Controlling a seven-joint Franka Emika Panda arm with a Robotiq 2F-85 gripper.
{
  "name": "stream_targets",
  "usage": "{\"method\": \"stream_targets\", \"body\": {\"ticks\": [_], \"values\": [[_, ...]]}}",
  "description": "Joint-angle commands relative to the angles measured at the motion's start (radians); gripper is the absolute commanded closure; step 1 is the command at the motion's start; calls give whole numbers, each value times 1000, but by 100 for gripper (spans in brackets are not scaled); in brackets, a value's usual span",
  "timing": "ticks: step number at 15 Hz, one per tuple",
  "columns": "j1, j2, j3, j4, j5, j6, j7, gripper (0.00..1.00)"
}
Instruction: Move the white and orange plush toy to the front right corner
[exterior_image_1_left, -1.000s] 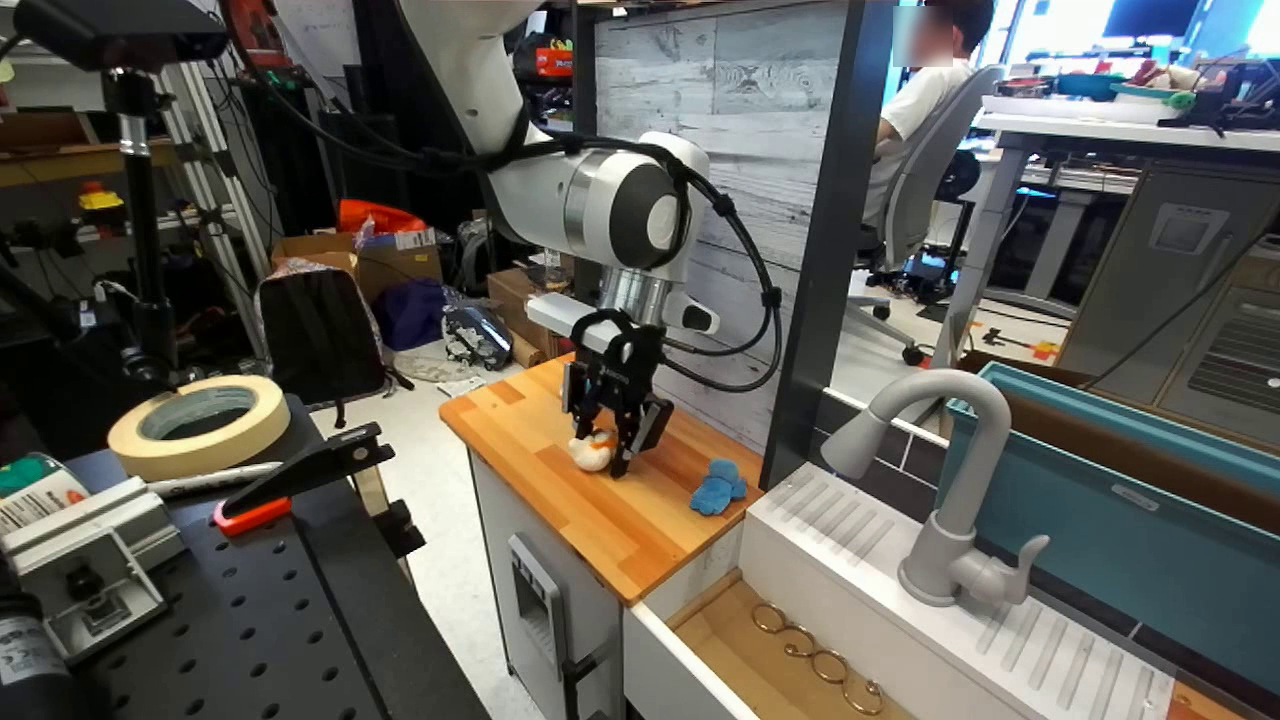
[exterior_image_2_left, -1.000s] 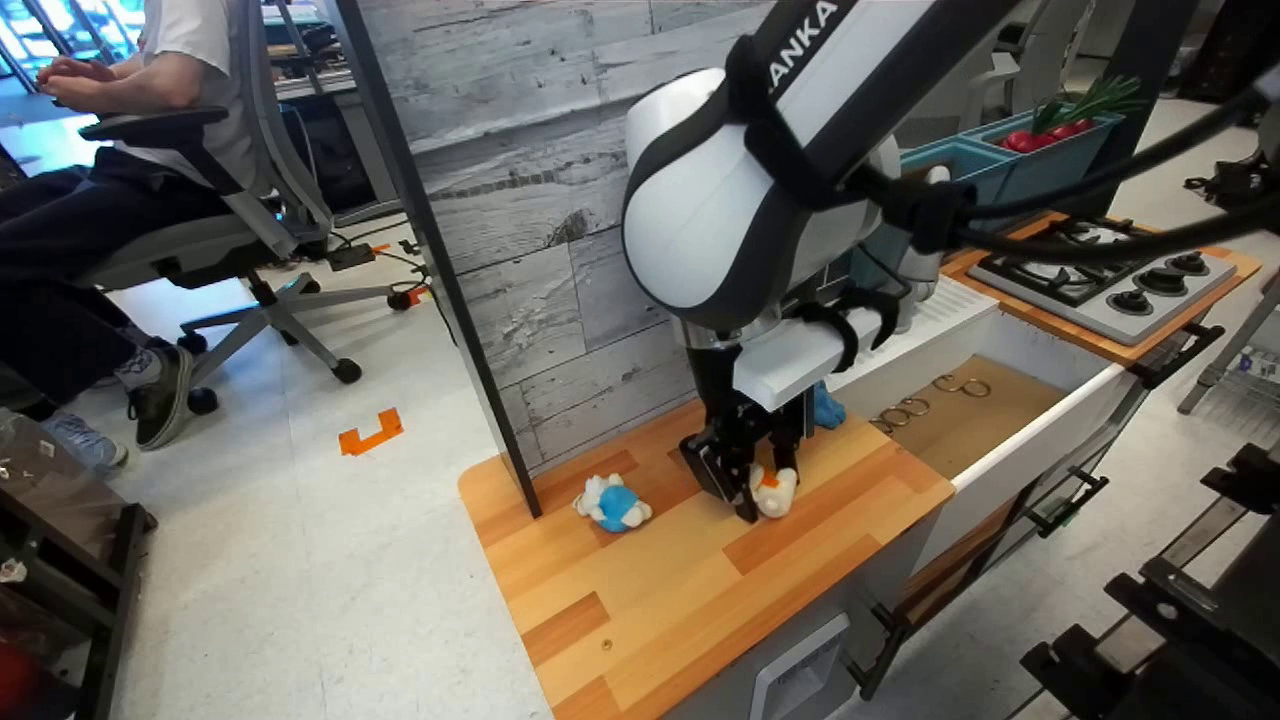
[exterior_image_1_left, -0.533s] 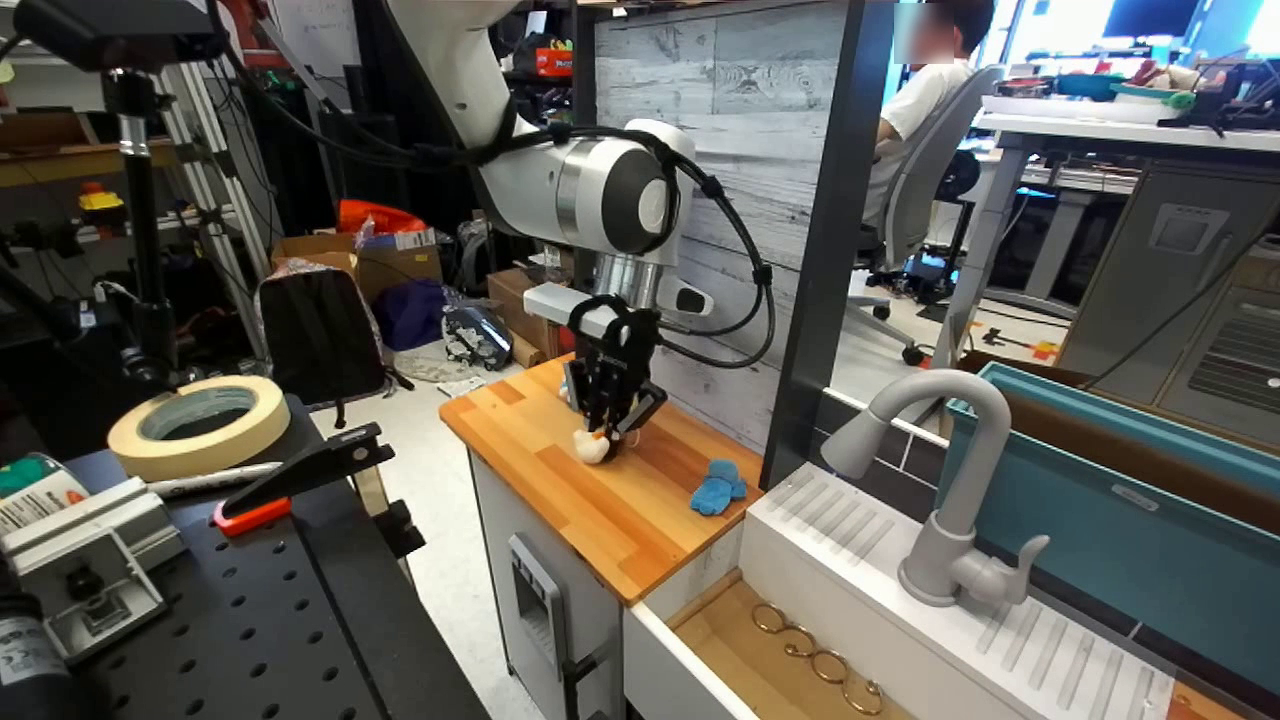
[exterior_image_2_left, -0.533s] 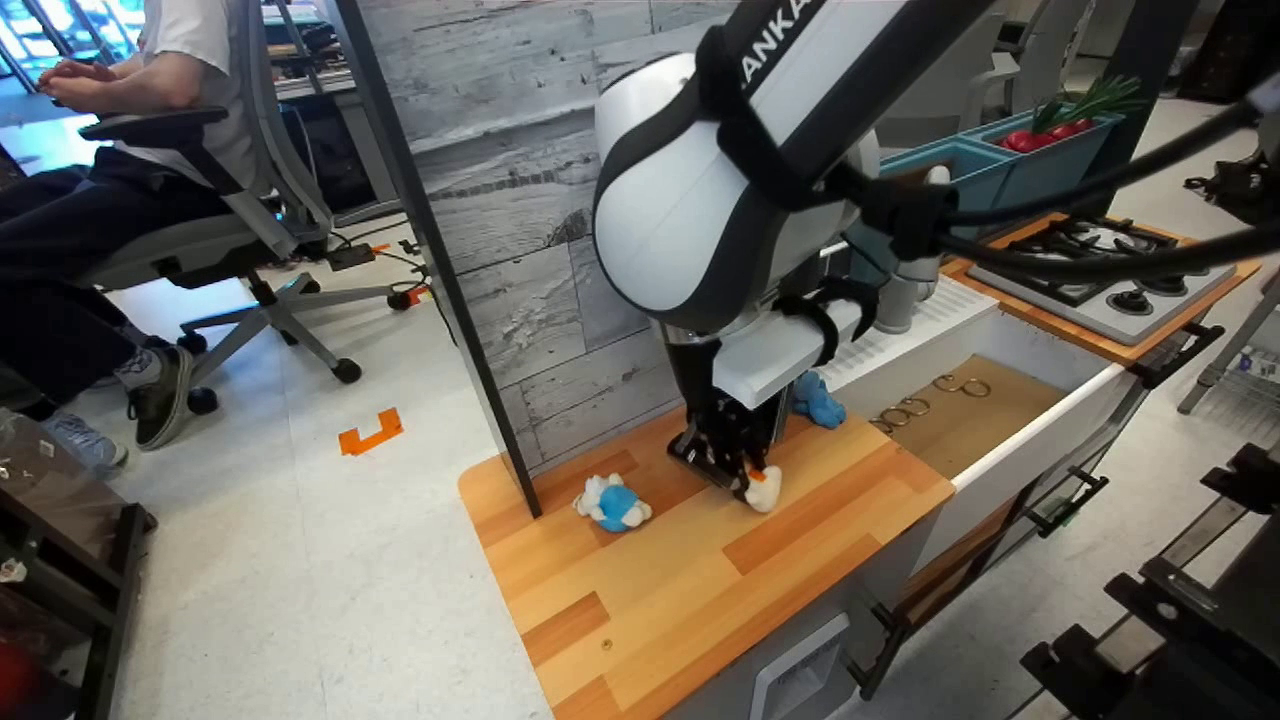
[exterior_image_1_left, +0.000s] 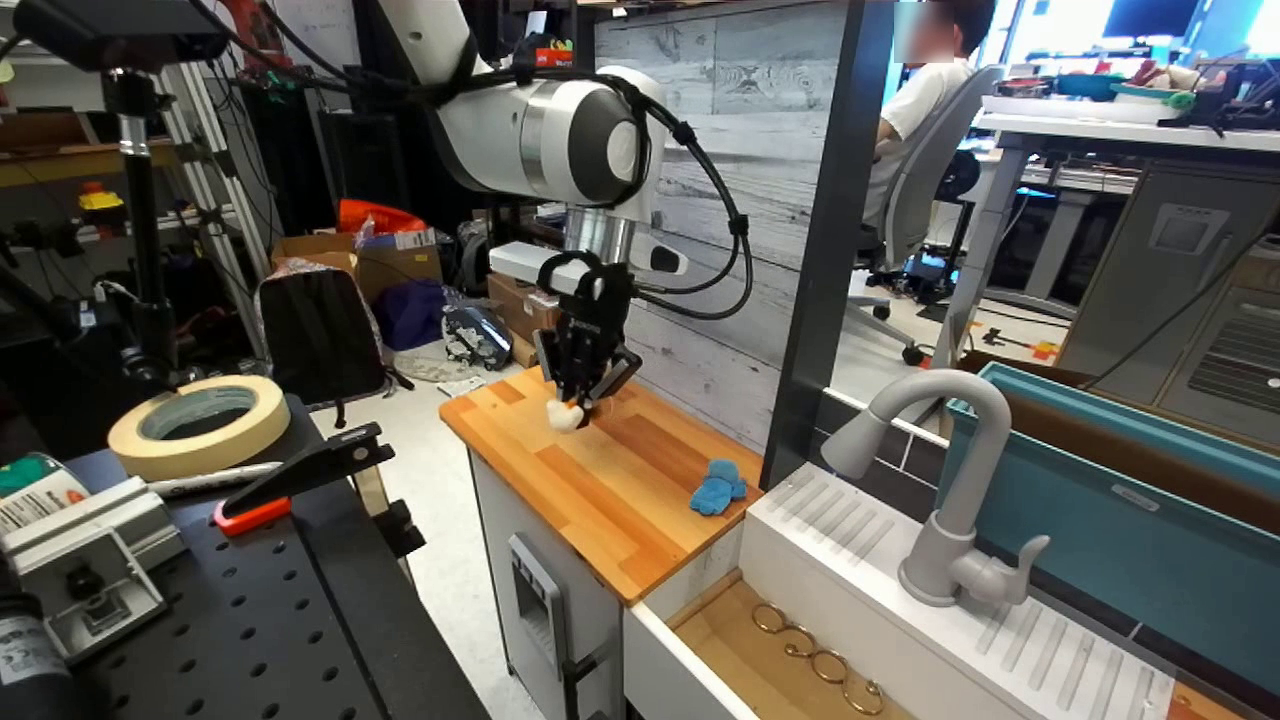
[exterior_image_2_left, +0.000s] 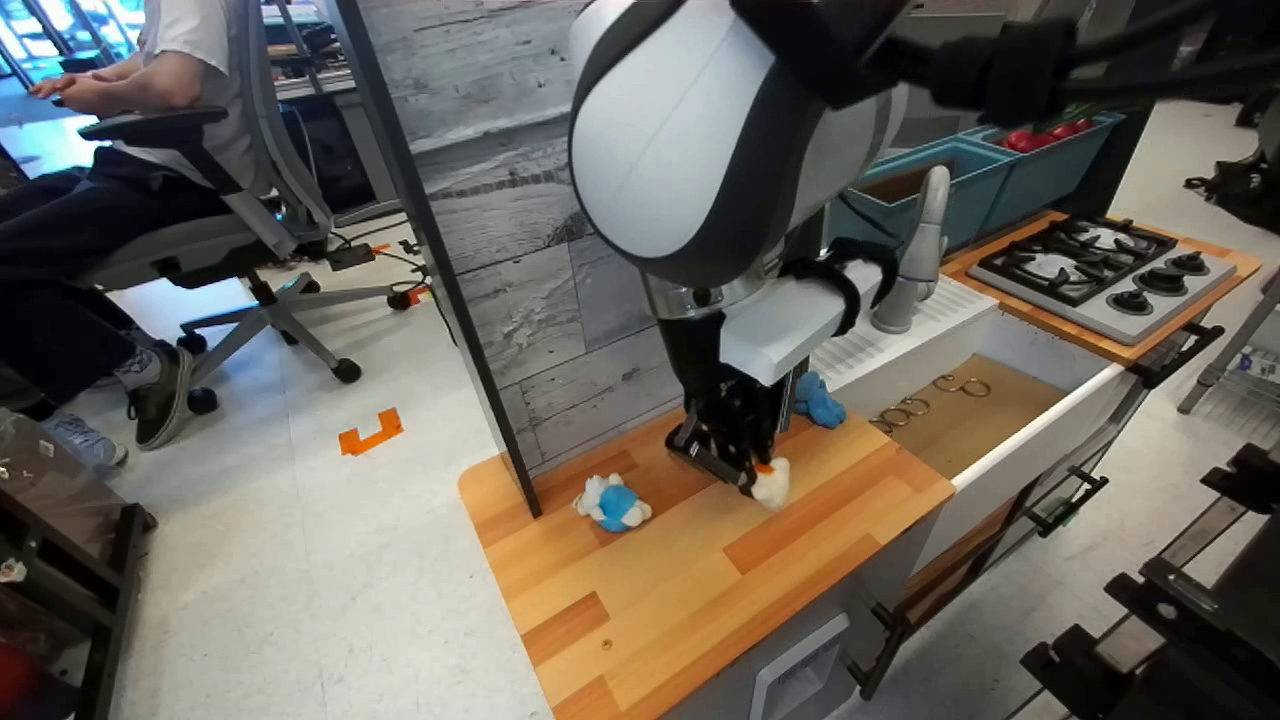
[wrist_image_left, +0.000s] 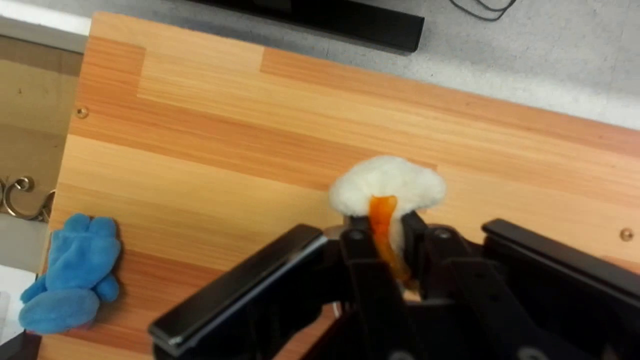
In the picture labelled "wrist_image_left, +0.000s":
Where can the blue plush toy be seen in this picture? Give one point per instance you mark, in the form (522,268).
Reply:
(77,272)

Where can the black flat bar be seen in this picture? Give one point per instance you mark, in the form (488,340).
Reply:
(321,21)

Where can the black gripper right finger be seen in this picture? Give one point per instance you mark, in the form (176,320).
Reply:
(533,301)

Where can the white and orange plush toy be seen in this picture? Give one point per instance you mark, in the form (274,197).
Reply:
(390,186)

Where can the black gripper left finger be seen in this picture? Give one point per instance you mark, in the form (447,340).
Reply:
(266,301)

